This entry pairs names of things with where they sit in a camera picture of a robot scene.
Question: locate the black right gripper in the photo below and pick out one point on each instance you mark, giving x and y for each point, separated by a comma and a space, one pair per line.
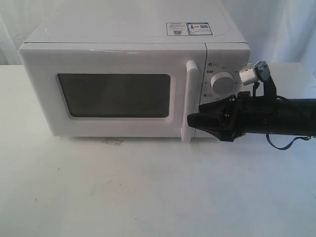
228, 109

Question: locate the white microwave door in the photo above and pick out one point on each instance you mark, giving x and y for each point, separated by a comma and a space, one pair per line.
116, 89

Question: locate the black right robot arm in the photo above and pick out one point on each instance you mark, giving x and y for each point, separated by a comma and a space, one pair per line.
280, 116

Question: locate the white microwave oven body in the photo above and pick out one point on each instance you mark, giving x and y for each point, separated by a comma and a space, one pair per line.
144, 21

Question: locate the upper white control knob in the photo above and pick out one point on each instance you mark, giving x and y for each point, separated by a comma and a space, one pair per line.
222, 83

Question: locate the blue white warning sticker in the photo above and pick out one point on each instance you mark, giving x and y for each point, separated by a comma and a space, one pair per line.
188, 29

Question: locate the clear tape patch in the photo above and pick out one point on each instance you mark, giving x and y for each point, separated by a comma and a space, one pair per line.
112, 141

